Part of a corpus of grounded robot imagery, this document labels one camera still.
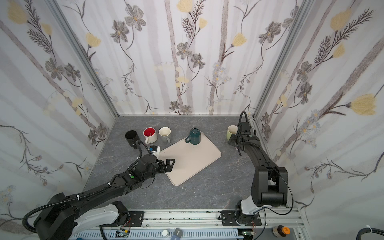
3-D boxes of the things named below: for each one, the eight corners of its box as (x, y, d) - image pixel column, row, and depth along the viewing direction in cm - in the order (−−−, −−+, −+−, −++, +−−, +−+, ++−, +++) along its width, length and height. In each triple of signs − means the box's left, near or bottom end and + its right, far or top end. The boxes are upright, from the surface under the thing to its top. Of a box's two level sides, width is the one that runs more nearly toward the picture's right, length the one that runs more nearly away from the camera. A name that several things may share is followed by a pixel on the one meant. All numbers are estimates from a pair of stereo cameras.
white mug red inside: (144, 144, 105) (141, 138, 99) (147, 134, 111) (144, 127, 105) (156, 144, 105) (154, 138, 99) (158, 134, 111) (156, 127, 105)
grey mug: (159, 146, 103) (156, 139, 96) (161, 134, 110) (159, 126, 103) (170, 146, 103) (169, 139, 96) (172, 134, 110) (170, 126, 103)
